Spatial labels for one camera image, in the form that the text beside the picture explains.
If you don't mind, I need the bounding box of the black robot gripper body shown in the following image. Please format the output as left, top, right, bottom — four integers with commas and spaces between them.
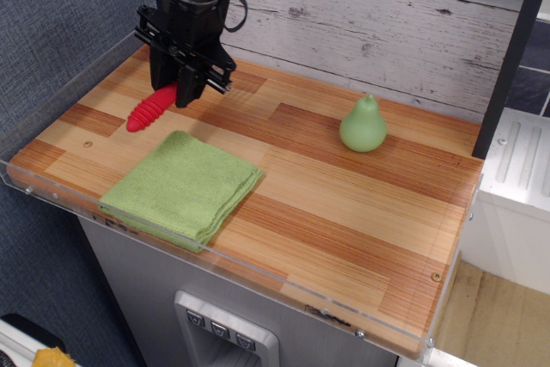
135, 0, 236, 94

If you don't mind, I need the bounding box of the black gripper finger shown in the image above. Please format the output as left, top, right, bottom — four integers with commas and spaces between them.
175, 65, 206, 108
150, 42, 179, 91

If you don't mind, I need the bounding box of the red handled metal fork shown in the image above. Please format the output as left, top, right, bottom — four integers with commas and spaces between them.
126, 83, 177, 132

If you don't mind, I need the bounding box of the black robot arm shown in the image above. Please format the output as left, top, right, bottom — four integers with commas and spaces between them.
135, 0, 242, 108

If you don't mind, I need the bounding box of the green folded cloth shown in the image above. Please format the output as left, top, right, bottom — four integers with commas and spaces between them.
99, 131, 262, 253

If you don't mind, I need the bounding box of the green toy pear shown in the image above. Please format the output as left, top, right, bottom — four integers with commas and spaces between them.
339, 95, 387, 153

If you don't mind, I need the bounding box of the silver toy fridge cabinet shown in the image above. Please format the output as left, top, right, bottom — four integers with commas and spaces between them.
81, 218, 398, 366

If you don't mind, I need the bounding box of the silver dispenser button panel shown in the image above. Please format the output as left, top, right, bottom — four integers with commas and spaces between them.
174, 291, 280, 366

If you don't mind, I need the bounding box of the yellow object bottom left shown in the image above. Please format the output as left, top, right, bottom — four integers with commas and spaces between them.
31, 347, 76, 367

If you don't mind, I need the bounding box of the white toy sink counter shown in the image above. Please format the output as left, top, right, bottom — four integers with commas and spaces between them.
459, 109, 549, 293

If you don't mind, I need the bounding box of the black ribbon cable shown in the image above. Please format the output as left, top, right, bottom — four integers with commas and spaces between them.
221, 0, 250, 34

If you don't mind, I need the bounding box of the dark right frame post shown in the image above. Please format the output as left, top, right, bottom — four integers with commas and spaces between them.
472, 0, 543, 160

